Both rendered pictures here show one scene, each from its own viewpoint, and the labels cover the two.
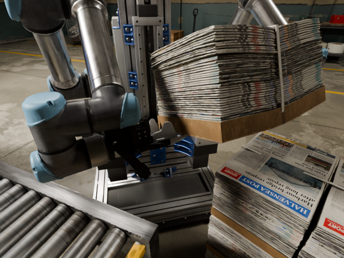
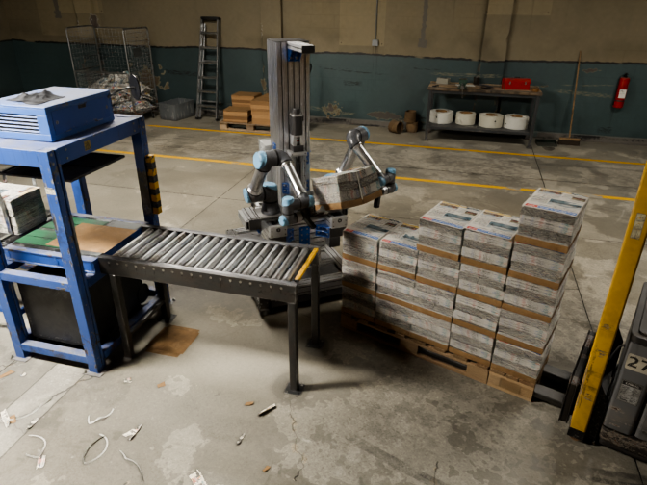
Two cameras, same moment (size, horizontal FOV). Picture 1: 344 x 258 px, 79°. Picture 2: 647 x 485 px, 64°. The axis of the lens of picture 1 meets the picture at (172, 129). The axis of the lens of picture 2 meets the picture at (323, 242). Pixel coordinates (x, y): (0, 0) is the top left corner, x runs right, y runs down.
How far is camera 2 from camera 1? 2.99 m
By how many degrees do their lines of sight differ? 9
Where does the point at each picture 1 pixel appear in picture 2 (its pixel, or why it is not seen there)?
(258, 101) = (352, 195)
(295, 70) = (366, 185)
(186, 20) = not seen: hidden behind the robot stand
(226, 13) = (356, 68)
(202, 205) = (338, 278)
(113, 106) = (306, 199)
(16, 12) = (262, 166)
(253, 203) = (359, 241)
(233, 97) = (344, 194)
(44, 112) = (291, 201)
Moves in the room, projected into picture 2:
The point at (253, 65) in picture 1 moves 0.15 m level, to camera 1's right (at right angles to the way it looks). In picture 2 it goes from (349, 185) to (371, 184)
